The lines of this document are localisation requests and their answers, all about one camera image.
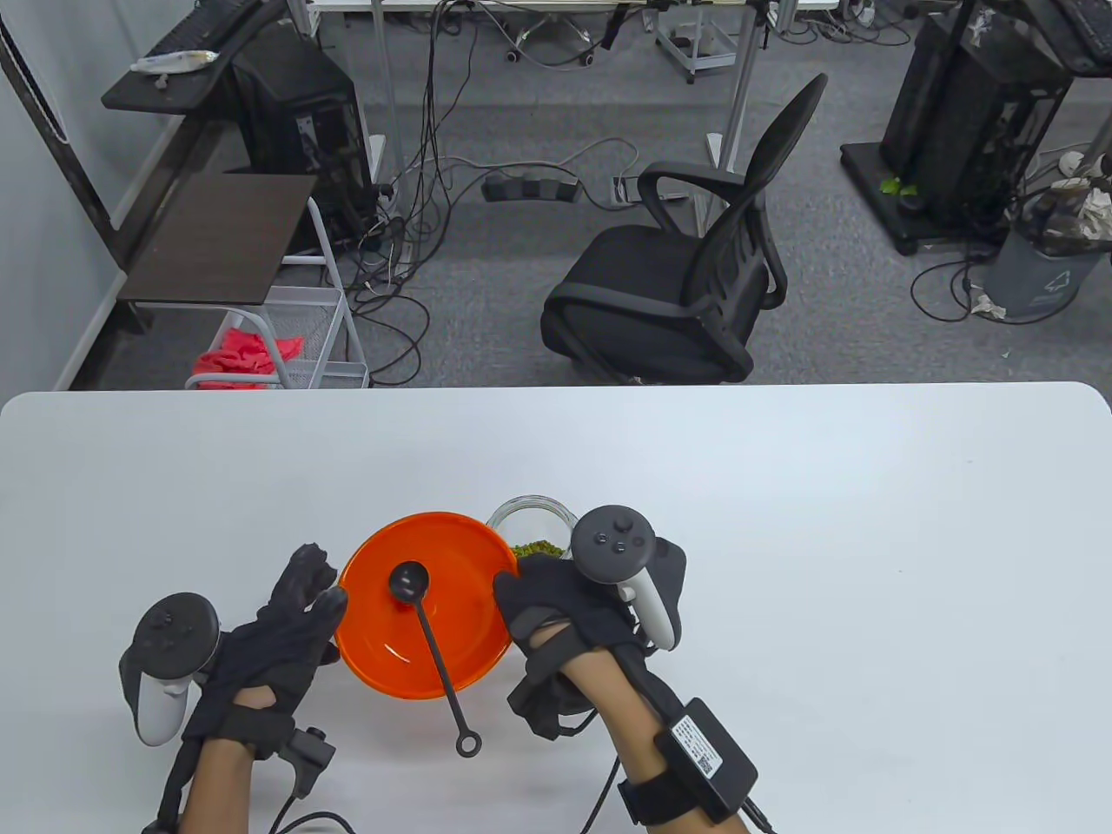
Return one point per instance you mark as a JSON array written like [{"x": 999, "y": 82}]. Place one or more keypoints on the person's right hand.
[{"x": 556, "y": 604}]

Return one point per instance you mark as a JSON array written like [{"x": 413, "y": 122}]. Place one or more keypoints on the person's left hand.
[{"x": 261, "y": 651}]

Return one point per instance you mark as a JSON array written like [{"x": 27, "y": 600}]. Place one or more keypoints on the pile of mung beans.
[{"x": 539, "y": 549}]

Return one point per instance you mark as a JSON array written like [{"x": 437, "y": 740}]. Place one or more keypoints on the orange bowl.
[{"x": 382, "y": 608}]

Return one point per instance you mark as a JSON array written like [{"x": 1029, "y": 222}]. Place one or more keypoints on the black measuring scoop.
[{"x": 408, "y": 580}]

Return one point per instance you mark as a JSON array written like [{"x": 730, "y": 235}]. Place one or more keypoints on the person's left forearm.
[{"x": 217, "y": 790}]

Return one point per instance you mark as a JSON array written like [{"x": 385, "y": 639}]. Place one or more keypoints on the person's right forearm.
[{"x": 625, "y": 721}]

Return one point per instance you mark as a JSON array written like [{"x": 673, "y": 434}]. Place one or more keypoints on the black and white controller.
[
  {"x": 174, "y": 634},
  {"x": 612, "y": 543}
]

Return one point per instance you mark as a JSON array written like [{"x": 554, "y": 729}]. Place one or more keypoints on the clear glass jar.
[{"x": 530, "y": 512}]

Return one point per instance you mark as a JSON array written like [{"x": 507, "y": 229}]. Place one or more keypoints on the black box with white label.
[{"x": 704, "y": 756}]

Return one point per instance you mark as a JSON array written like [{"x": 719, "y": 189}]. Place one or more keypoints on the red cloth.
[{"x": 243, "y": 347}]

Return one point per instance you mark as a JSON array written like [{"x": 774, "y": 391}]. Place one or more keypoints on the black office chair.
[{"x": 643, "y": 287}]

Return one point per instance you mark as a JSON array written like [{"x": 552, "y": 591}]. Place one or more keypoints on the grey floor socket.
[{"x": 621, "y": 191}]

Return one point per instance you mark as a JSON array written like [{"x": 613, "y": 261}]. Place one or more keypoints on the black power strip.
[{"x": 530, "y": 187}]

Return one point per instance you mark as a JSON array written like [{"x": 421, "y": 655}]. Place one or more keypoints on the dark wooden side table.
[{"x": 217, "y": 234}]

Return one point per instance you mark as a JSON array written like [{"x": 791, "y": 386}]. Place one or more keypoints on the crumpled white paper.
[{"x": 989, "y": 306}]

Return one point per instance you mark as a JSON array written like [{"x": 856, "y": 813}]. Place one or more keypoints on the black rolling platform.
[{"x": 864, "y": 169}]

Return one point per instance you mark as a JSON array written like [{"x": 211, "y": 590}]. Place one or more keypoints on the small green object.
[{"x": 895, "y": 185}]

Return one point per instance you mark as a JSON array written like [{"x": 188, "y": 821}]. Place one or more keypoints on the black computer tower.
[
  {"x": 956, "y": 104},
  {"x": 295, "y": 113}
]

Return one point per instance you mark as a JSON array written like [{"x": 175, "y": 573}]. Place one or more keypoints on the white rolling stand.
[{"x": 695, "y": 52}]

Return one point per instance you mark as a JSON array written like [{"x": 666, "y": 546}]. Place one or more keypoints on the black shelf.
[
  {"x": 156, "y": 91},
  {"x": 1068, "y": 35}
]

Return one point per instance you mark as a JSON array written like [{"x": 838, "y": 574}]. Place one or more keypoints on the grey trash bin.
[{"x": 1042, "y": 278}]

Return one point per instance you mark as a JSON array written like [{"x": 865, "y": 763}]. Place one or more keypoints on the white packet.
[{"x": 174, "y": 61}]

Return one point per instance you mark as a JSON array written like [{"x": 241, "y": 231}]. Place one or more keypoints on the black keyboard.
[{"x": 204, "y": 22}]

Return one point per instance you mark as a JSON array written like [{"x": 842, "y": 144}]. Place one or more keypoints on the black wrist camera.
[
  {"x": 308, "y": 756},
  {"x": 547, "y": 708}
]

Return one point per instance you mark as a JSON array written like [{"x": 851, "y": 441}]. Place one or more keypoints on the black wall post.
[{"x": 67, "y": 148}]

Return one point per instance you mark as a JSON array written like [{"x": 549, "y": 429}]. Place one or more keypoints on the white desk frame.
[{"x": 387, "y": 87}]

